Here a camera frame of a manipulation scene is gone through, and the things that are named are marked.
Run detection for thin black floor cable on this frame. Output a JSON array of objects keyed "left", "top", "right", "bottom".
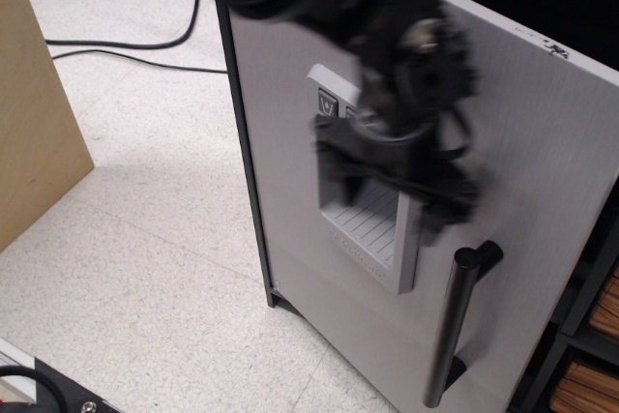
[{"left": 50, "top": 48, "right": 228, "bottom": 74}]

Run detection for thick black floor cable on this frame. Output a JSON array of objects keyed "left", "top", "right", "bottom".
[{"left": 44, "top": 0, "right": 214, "bottom": 50}]

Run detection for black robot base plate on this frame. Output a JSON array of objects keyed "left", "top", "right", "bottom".
[{"left": 34, "top": 358, "right": 124, "bottom": 413}]

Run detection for dark shelf unit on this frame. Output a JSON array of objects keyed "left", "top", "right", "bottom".
[{"left": 475, "top": 0, "right": 618, "bottom": 412}]

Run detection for black braided cable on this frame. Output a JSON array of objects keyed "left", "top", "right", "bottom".
[{"left": 0, "top": 364, "right": 74, "bottom": 413}]

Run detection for grey toy fridge door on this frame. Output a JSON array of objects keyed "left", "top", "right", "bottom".
[{"left": 226, "top": 0, "right": 618, "bottom": 412}]

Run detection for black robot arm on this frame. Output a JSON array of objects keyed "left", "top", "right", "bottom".
[{"left": 225, "top": 0, "right": 479, "bottom": 244}]

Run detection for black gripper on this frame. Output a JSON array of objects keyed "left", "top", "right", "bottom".
[{"left": 314, "top": 113, "right": 479, "bottom": 247}]

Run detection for grey ice dispenser panel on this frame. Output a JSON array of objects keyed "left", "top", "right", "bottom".
[{"left": 306, "top": 64, "right": 422, "bottom": 295}]

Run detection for orange folders on shelf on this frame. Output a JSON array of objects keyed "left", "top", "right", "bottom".
[{"left": 549, "top": 268, "right": 618, "bottom": 412}]

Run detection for light wooden board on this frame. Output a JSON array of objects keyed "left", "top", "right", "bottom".
[{"left": 1, "top": 0, "right": 94, "bottom": 249}]

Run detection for black fridge door handle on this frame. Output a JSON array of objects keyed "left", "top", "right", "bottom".
[{"left": 423, "top": 241, "right": 504, "bottom": 408}]

